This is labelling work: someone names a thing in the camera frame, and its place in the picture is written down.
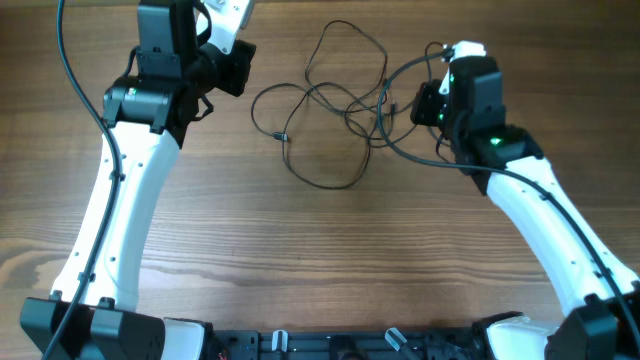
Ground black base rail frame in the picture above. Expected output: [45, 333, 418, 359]
[203, 327, 493, 360]

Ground left camera black cable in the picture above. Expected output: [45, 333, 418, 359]
[39, 0, 126, 360]

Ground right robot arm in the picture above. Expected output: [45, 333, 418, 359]
[411, 48, 639, 359]

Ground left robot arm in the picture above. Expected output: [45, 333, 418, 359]
[20, 0, 256, 359]

